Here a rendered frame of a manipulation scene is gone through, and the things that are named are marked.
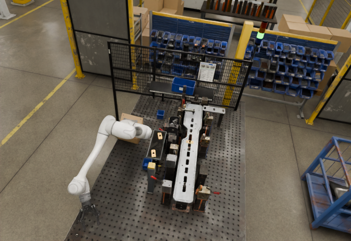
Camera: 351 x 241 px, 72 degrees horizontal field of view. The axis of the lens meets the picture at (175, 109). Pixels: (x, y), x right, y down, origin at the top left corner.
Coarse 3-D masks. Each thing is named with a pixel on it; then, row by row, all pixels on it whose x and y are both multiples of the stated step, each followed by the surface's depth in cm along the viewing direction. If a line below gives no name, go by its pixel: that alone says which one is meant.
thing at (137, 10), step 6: (138, 12) 527; (144, 12) 530; (138, 18) 502; (144, 18) 529; (144, 24) 537; (144, 30) 531; (144, 36) 512; (138, 42) 551; (144, 42) 521; (144, 48) 531; (144, 54) 541; (144, 60) 551
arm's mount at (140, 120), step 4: (124, 116) 297; (128, 116) 296; (132, 116) 296; (136, 116) 295; (120, 120) 297; (140, 120) 294; (124, 140) 302; (128, 140) 300; (132, 140) 298; (136, 140) 295
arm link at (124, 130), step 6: (114, 126) 211; (120, 126) 211; (126, 126) 212; (132, 126) 215; (138, 126) 265; (144, 126) 269; (114, 132) 211; (120, 132) 210; (126, 132) 210; (132, 132) 211; (138, 132) 251; (144, 132) 265; (150, 132) 272; (126, 138) 213; (132, 138) 216; (144, 138) 272
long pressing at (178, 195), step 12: (192, 108) 313; (192, 132) 281; (192, 144) 267; (180, 156) 253; (192, 156) 255; (180, 168) 243; (192, 168) 244; (180, 180) 233; (192, 180) 234; (180, 192) 223; (192, 192) 225
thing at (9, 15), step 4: (0, 0) 656; (4, 0) 668; (0, 4) 664; (4, 4) 671; (0, 8) 673; (4, 8) 674; (4, 12) 678; (8, 12) 689; (0, 16) 687; (4, 16) 687; (8, 16) 691; (12, 16) 694
